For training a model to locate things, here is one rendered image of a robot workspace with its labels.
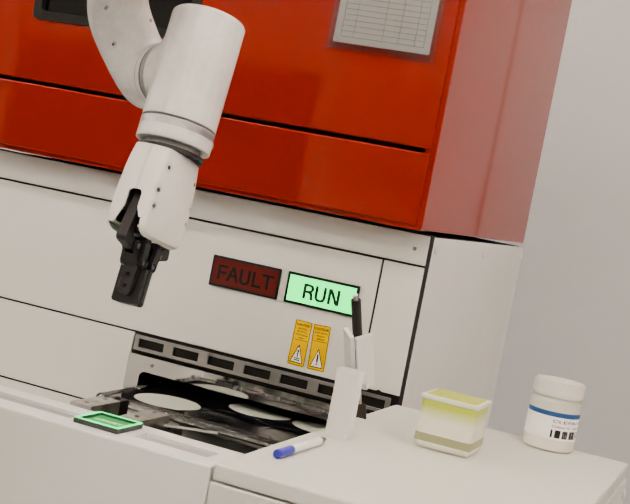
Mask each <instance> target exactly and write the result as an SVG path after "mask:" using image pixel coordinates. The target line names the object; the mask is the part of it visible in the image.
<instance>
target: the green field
mask: <svg viewBox="0 0 630 504"><path fill-rule="evenodd" d="M354 293H357V288H352V287H348V286H343V285H339V284H334V283H330V282H325V281H321V280H316V279H312V278H307V277H303V276H298V275H293V274H291V276H290V281H289V286H288V291H287V296H286V300H291V301H295V302H299V303H304V304H308V305H312V306H317V307H321V308H325V309H330V310H334V311H338V312H343V313H347V314H351V315H352V313H351V299H352V298H353V294H354Z"/></svg>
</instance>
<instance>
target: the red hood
mask: <svg viewBox="0 0 630 504"><path fill-rule="evenodd" d="M187 3H191V4H200V5H205V6H209V7H212V8H215V9H218V10H221V11H223V12H225V13H227V14H229V15H231V16H233V17H234V18H236V19H237V20H238V21H239V22H241V24H242V25H243V26H244V29H245V34H244V38H243V41H242V45H241V48H240V52H239V55H238V59H237V62H236V66H235V69H234V73H233V76H232V80H231V83H230V87H229V90H228V94H227V97H226V100H225V104H224V107H223V111H222V114H221V118H220V121H219V125H218V128H217V132H216V135H215V139H214V146H213V149H212V150H211V153H210V156H209V158H207V159H203V160H204V162H203V166H201V167H198V168H199V169H198V176H197V182H196V187H201V188H206V189H211V190H216V191H221V192H226V193H231V194H236V195H241V196H246V197H251V198H256V199H261V200H266V201H271V202H276V203H281V204H286V205H291V206H296V207H301V208H306V209H311V210H316V211H321V212H326V213H331V214H336V215H341V216H346V217H351V218H356V219H361V220H366V221H371V222H376V223H381V224H386V225H391V226H396V227H401V228H406V229H411V230H415V231H422V232H427V231H430V232H438V233H445V234H453V235H461V236H469V237H476V238H484V239H492V240H500V241H508V242H515V243H523V242H524V237H525V232H526V227H527V222H528V217H529V212H530V207H531V202H532V197H533V192H534V187H535V182H536V177H537V172H538V168H539V163H540V158H541V153H542V148H543V143H544V138H545V133H546V128H547V123H548V118H549V113H550V108H551V103H552V98H553V93H554V88H555V83H556V78H557V73H558V68H559V63H560V59H561V54H562V49H563V44H564V39H565V34H566V29H567V24H568V19H569V14H570V9H571V4H572V0H149V6H150V10H151V13H152V17H153V19H154V22H155V25H156V28H157V30H158V32H159V35H160V37H161V39H162V40H163V38H164V36H165V34H166V31H167V28H168V24H169V21H170V17H171V14H172V11H173V9H174V8H175V7H176V6H178V5H180V4H187ZM142 112H143V109H140V108H138V107H136V106H134V105H133V104H131V103H130V102H129V101H128V100H127V99H126V98H125V97H124V96H123V94H122V93H121V91H120V90H119V88H118V87H117V85H116V84H115V82H114V80H113V78H112V76H111V75H110V73H109V71H108V69H107V67H106V65H105V63H104V60H103V58H102V56H101V54H100V52H99V50H98V48H97V46H96V43H95V41H94V38H93V35H92V33H91V29H90V25H89V21H88V15H87V0H0V147H1V148H6V149H11V150H16V151H21V152H26V153H31V154H36V155H41V156H46V157H51V158H56V159H61V160H66V161H71V162H76V163H81V164H86V165H91V166H96V167H101V168H106V169H111V170H116V171H121V172H123V170H124V167H125V165H126V163H127V161H128V158H129V156H130V154H131V152H132V150H133V148H134V147H135V145H136V143H137V142H138V141H139V139H138V138H137V137H136V132H137V129H138V125H139V122H140V119H141V115H142Z"/></svg>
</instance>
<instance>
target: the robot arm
mask: <svg viewBox="0 0 630 504"><path fill-rule="evenodd" d="M87 15H88V21H89V25H90V29H91V33H92V35H93V38H94V41H95V43H96V46H97V48H98V50H99V52H100V54H101V56H102V58H103V60H104V63H105V65H106V67H107V69H108V71H109V73H110V75H111V76H112V78H113V80H114V82H115V84H116V85H117V87H118V88H119V90H120V91H121V93H122V94H123V96H124V97H125V98H126V99H127V100H128V101H129V102H130V103H131V104H133V105H134V106H136V107H138V108H140V109H143V112H142V115H141V119H140V122H139V125H138V129H137V132H136V137H137V138H138V139H139V141H138V142H137V143H136V145H135V147H134V148H133V150H132V152H131V154H130V156H129V158H128V161H127V163H126V165H125V167H124V170H123V173H122V175H121V178H120V180H119V183H118V186H117V189H116V191H115V194H114V197H113V200H112V203H111V206H110V209H109V213H108V217H107V222H108V225H109V226H110V228H111V229H113V230H114V231H116V232H117V233H116V238H117V240H118V241H119V242H120V243H121V245H122V252H121V256H120V263H121V266H120V269H119V272H118V276H117V279H116V283H115V286H114V289H113V293H112V296H111V298H112V300H114V301H117V302H119V303H123V304H127V305H131V306H135V307H139V308H140V307H142V306H143V304H144V301H145V297H146V294H147V290H148V287H149V283H150V280H151V277H152V273H154V272H155V270H156V268H157V265H158V262H159V261H167V260H168V258H169V252H170V250H175V249H177V248H178V247H179V246H180V244H181V242H182V239H183V236H184V233H185V230H186V226H187V223H188V219H189V215H190V211H191V207H192V202H193V198H194V193H195V188H196V182H197V176H198V169H199V168H198V167H201V166H203V162H204V160H203V159H207V158H209V156H210V153H211V150H212V149H213V146H214V139H215V135H216V132H217V128H218V125H219V121H220V118H221V114H222V111H223V107H224V104H225V100H226V97H227V94H228V90H229V87H230V83H231V80H232V76H233V73H234V69H235V66H236V62H237V59H238V55H239V52H240V48H241V45H242V41H243V38H244V34H245V29H244V26H243V25H242V24H241V22H239V21H238V20H237V19H236V18H234V17H233V16H231V15H229V14H227V13H225V12H223V11H221V10H218V9H215V8H212V7H209V6H205V5H200V4H191V3H187V4H180V5H178V6H176V7H175V8H174V9H173V11H172V14H171V17H170V21H169V24H168V28H167V31H166V34H165V36H164V38H163V40H162V39H161V37H160V35H159V32H158V30H157V28H156V25H155V22H154V19H153V17H152V13H151V10H150V6H149V0H87ZM151 242H155V243H156V244H155V243H151ZM123 264H124V265H123Z"/></svg>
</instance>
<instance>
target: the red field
mask: <svg viewBox="0 0 630 504"><path fill-rule="evenodd" d="M278 274H279V271H275V270H271V269H266V268H262V267H257V266H253V265H248V264H244V263H239V262H235V261H230V260H226V259H221V258H217V257H216V258H215V263H214V268H213V274H212V279H211V282H212V283H217V284H221V285H225V286H230V287H234V288H238V289H243V290H247V291H251V292H256V293H260V294H264V295H269V296H273V297H274V295H275V290H276V284H277V279H278Z"/></svg>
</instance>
